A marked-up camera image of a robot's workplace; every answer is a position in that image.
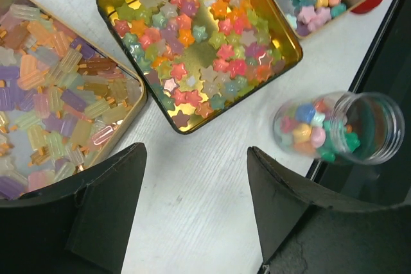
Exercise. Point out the gold tin neon star candies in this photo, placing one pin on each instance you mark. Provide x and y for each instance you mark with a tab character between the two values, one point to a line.
201	57

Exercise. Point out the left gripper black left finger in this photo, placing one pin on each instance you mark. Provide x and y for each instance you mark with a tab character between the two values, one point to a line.
80	224

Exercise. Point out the clear glass jar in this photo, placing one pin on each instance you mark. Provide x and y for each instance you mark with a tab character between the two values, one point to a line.
341	127

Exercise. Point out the gold tin popsicle candies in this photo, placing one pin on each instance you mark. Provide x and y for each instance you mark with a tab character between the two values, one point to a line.
64	102

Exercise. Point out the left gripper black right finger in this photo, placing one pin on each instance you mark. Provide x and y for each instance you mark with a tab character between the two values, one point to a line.
304	227

